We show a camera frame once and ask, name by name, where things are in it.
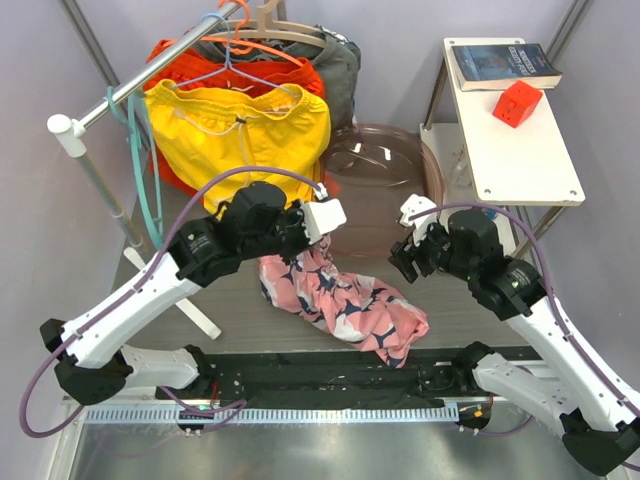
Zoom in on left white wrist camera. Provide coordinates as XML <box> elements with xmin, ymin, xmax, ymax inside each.
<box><xmin>300</xmin><ymin>199</ymin><xmax>347</xmax><ymax>245</ymax></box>

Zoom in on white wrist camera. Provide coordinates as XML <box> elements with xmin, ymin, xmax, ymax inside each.
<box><xmin>397</xmin><ymin>194</ymin><xmax>439</xmax><ymax>246</ymax></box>
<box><xmin>300</xmin><ymin>199</ymin><xmax>347</xmax><ymax>245</ymax></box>

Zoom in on perforated metal cable rail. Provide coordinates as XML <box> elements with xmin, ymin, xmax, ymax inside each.
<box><xmin>84</xmin><ymin>403</ymin><xmax>459</xmax><ymax>427</ymax></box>

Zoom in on teal plastic hanger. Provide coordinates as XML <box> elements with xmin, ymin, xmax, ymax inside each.
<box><xmin>104</xmin><ymin>85</ymin><xmax>166</xmax><ymax>251</ymax></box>

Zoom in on pink whale print shorts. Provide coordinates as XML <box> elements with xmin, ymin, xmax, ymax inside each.
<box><xmin>259</xmin><ymin>236</ymin><xmax>429</xmax><ymax>368</ymax></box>

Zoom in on orange shorts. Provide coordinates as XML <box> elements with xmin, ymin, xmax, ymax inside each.
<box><xmin>143</xmin><ymin>49</ymin><xmax>326</xmax><ymax>172</ymax></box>

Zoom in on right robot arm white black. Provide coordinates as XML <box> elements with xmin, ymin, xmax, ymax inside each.
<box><xmin>389</xmin><ymin>195</ymin><xmax>639</xmax><ymax>479</ymax></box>

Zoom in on dark blue book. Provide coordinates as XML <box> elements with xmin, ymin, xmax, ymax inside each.
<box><xmin>451</xmin><ymin>42</ymin><xmax>562</xmax><ymax>91</ymax></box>

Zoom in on beige wooden hanger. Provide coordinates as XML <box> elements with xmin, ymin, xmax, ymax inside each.
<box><xmin>232</xmin><ymin>0</ymin><xmax>326</xmax><ymax>48</ymax></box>

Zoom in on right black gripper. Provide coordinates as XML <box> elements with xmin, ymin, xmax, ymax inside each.
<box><xmin>389</xmin><ymin>218</ymin><xmax>476</xmax><ymax>284</ymax></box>

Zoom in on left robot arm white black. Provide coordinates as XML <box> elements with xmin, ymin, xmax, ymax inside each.
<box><xmin>40</xmin><ymin>182</ymin><xmax>346</xmax><ymax>406</ymax></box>

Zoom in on blue wire hanger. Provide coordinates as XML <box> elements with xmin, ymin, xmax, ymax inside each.
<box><xmin>172</xmin><ymin>13</ymin><xmax>301</xmax><ymax>100</ymax></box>

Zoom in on red cube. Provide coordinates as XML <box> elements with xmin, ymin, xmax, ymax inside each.
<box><xmin>493</xmin><ymin>80</ymin><xmax>543</xmax><ymax>128</ymax></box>

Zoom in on white two-tier shelf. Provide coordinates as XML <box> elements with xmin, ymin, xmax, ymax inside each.
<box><xmin>419</xmin><ymin>37</ymin><xmax>586</xmax><ymax>251</ymax></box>

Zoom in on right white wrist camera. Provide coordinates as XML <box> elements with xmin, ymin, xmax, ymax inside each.
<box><xmin>397</xmin><ymin>194</ymin><xmax>439</xmax><ymax>246</ymax></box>

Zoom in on silver clothes rack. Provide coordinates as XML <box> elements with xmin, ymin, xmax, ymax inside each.
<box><xmin>46</xmin><ymin>0</ymin><xmax>223</xmax><ymax>341</ymax></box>

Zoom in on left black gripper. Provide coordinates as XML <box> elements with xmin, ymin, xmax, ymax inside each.
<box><xmin>241</xmin><ymin>198</ymin><xmax>323</xmax><ymax>266</ymax></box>

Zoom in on orange plastic hanger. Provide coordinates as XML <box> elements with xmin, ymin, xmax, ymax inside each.
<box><xmin>201</xmin><ymin>0</ymin><xmax>302</xmax><ymax>67</ymax></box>

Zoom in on transparent brown plastic basin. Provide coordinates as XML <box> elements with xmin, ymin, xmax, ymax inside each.
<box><xmin>321</xmin><ymin>124</ymin><xmax>445</xmax><ymax>257</ymax></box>

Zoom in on grey garment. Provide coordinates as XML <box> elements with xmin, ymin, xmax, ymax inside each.
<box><xmin>192</xmin><ymin>24</ymin><xmax>362</xmax><ymax>131</ymax></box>

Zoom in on yellow shorts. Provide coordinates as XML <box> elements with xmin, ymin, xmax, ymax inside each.
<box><xmin>145</xmin><ymin>79</ymin><xmax>331</xmax><ymax>212</ymax></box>

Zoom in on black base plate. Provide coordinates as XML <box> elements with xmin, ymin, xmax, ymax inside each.
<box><xmin>172</xmin><ymin>349</ymin><xmax>488</xmax><ymax>410</ymax></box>

